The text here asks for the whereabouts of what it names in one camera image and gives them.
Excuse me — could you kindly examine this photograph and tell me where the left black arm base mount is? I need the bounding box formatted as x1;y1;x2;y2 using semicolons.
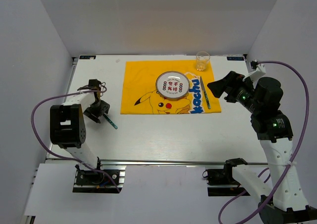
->
72;167;125;194

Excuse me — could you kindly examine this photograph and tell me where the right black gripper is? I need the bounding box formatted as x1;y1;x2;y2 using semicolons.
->
207;71;262;113

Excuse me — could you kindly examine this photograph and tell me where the left black corner label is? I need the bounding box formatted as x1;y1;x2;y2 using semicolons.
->
79;55;96;60

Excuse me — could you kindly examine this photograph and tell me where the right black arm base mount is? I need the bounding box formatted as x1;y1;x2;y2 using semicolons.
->
202;169;250;197

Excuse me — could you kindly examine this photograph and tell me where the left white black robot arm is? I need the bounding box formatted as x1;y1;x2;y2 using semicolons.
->
50;79;110;184

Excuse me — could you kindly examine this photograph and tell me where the fork with green patterned handle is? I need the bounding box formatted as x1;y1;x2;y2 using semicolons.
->
103;113;118;129

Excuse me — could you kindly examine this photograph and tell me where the yellow printed cloth napkin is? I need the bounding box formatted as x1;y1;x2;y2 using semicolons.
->
120;60;221;114

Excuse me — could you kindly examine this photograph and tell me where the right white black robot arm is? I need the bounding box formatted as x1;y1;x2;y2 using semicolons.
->
208;71;317;224

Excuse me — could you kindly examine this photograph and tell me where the knife with green patterned handle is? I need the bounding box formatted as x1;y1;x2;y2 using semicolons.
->
200;76;211;110

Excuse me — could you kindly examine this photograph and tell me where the white plate with red characters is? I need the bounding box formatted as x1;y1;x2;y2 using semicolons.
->
156;71;190;100

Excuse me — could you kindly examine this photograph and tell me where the right black corner label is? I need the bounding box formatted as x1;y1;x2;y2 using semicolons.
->
226;56;245;61

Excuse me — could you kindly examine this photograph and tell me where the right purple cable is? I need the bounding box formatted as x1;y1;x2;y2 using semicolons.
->
218;60;310;224

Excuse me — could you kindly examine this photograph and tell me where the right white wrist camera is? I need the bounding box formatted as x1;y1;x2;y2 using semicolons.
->
243;60;266;82

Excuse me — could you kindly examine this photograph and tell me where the clear drinking glass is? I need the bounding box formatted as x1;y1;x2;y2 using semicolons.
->
195;52;210;71

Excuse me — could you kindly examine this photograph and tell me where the black corner label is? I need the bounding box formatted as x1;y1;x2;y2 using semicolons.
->
79;55;96;60
226;56;245;61

